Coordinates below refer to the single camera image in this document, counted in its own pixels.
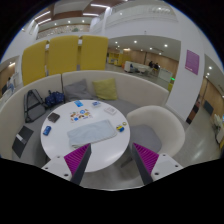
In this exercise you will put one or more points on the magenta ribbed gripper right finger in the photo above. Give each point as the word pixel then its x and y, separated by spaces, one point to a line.
pixel 145 160

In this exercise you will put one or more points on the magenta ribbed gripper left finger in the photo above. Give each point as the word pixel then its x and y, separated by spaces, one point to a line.
pixel 77 161

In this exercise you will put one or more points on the light blue towel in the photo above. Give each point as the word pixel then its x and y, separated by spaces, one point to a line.
pixel 91 133

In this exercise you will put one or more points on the white round armchair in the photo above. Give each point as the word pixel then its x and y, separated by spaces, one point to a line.
pixel 157 129

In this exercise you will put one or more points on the round white table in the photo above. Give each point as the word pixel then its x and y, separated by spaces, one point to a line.
pixel 80 123

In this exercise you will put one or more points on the yellow blue small toy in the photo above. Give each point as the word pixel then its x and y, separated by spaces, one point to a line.
pixel 121 127

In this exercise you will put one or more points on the blue can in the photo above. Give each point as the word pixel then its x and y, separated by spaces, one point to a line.
pixel 47 130

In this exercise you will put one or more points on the colourful sticker sheet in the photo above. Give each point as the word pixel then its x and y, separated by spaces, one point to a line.
pixel 80 115

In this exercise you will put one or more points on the blue card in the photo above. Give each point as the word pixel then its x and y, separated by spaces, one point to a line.
pixel 78 103

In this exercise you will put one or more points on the black notebook on sofa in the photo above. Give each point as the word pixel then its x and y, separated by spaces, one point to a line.
pixel 21 140

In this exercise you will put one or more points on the small blue white box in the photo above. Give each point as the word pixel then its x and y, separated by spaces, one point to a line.
pixel 96 104

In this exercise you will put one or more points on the white packet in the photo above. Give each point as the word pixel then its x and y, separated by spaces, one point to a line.
pixel 110 110

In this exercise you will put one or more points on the blue patterned bag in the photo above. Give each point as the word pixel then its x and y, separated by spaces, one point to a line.
pixel 54 98

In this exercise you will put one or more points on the grey black backpack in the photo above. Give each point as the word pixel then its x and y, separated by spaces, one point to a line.
pixel 34 106

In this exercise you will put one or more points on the grey cushion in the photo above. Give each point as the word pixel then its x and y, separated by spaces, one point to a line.
pixel 77 91

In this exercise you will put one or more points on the yellow-green cushion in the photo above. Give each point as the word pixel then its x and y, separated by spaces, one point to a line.
pixel 105 89

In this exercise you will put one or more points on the white reception counter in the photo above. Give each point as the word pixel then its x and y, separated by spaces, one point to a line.
pixel 132 67

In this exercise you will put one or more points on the left yellow acoustic panel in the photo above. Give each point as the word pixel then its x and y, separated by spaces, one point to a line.
pixel 33 62

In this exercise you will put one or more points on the right yellow acoustic panel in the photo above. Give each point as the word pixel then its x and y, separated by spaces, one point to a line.
pixel 93 52

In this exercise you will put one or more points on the purple wall poster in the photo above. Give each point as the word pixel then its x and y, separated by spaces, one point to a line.
pixel 192 62

